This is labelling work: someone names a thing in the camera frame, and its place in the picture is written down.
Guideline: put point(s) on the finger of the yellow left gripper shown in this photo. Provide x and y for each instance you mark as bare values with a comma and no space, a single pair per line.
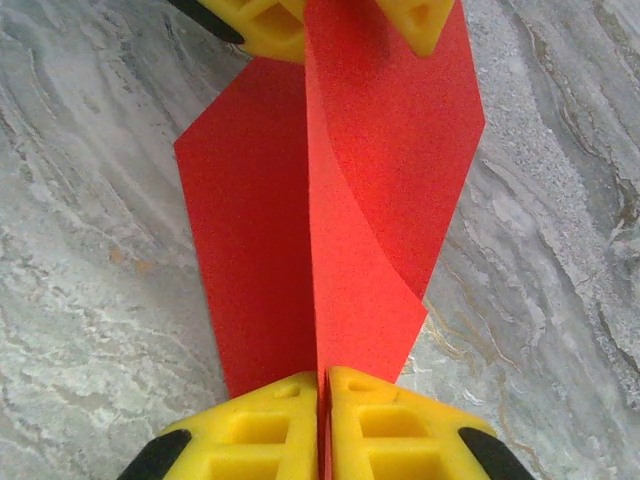
270,25
415,20

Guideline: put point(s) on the red paper sheet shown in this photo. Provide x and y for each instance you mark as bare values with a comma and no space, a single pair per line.
390,150

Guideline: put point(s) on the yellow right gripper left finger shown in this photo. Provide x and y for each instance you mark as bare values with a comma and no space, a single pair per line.
250,440

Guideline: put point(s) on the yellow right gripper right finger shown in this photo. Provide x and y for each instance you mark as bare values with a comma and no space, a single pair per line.
400,440

